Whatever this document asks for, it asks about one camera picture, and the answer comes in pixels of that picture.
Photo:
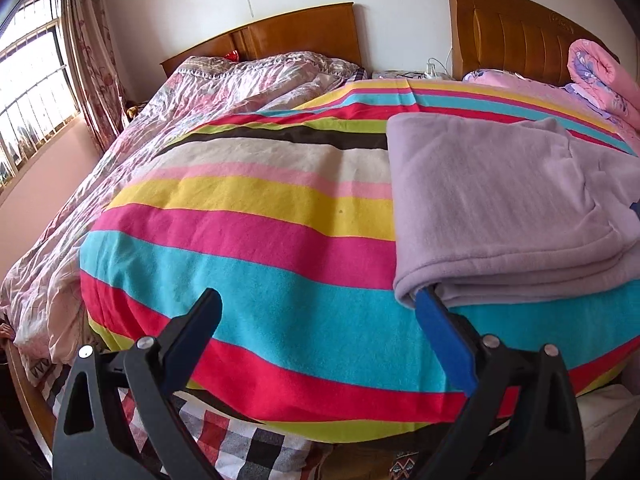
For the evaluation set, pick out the striped fleece blanket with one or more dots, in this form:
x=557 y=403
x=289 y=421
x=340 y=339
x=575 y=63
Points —
x=250 y=240

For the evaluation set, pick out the lilac fleece pants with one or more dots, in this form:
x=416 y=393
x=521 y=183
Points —
x=500 y=200

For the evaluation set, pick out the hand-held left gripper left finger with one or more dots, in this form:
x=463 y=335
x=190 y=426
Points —
x=185 y=365

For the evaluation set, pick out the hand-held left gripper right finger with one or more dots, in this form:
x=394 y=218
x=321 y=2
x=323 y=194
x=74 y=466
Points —
x=445 y=340

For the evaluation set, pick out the plain wooden headboard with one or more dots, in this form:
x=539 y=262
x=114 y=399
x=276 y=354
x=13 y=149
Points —
x=300 y=30

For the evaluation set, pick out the rolled pink floral quilt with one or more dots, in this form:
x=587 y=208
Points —
x=600 y=75

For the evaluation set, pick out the white cloth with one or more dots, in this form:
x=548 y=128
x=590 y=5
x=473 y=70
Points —
x=615 y=425

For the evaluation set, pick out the padded wooden headboard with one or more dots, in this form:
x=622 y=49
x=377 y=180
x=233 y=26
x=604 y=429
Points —
x=510 y=35

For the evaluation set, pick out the pink quilted bedspread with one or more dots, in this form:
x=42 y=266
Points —
x=540 y=92

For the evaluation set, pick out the white power strip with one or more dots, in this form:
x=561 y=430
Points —
x=434 y=71

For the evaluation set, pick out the small red ornament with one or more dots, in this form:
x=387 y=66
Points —
x=231 y=55

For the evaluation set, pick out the plaid bed sheet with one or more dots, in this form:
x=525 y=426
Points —
x=240 y=445

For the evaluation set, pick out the pale floral quilt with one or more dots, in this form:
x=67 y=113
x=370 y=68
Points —
x=200 y=90

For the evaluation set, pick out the red floral curtain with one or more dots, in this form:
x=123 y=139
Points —
x=92 y=60

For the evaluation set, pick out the barred window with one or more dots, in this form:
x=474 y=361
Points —
x=30 y=85

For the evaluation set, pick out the wooden bed frame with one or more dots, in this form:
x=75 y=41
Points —
x=25 y=395

